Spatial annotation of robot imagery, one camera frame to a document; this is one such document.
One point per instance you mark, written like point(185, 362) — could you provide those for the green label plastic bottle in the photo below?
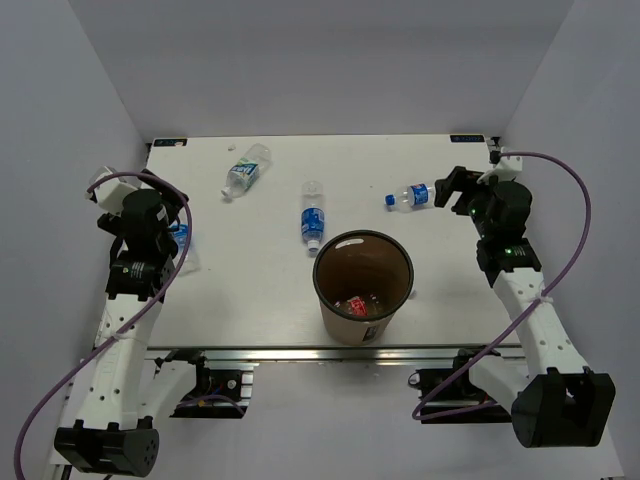
point(246, 172)

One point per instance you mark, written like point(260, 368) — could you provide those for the left blue corner sticker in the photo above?
point(169, 142)

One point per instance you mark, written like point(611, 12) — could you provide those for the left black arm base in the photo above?
point(218, 391)

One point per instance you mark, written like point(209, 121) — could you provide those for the right blue corner sticker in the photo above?
point(467, 138)

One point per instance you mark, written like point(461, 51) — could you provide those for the brown cylindrical bin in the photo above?
point(361, 262)

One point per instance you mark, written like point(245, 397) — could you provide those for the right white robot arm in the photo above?
point(561, 401)

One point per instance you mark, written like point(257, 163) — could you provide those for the red label bottle in bin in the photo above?
point(361, 306)

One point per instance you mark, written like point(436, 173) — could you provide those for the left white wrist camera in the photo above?
point(110, 195)

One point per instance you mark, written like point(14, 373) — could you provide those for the blue label bottle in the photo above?
point(191, 261)
point(312, 216)
point(411, 198)

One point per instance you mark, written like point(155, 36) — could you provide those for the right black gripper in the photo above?
point(458, 181)

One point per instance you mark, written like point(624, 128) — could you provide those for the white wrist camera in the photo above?
point(505, 167)
point(110, 195)

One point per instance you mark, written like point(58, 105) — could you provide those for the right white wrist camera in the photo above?
point(505, 167)

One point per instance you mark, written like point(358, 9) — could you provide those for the blue corner sticker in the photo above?
point(169, 142)
point(467, 138)

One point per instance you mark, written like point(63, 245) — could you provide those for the aluminium table rail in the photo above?
point(381, 355)

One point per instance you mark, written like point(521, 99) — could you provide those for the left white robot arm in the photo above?
point(115, 431)

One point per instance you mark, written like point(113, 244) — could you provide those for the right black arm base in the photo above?
point(460, 402)

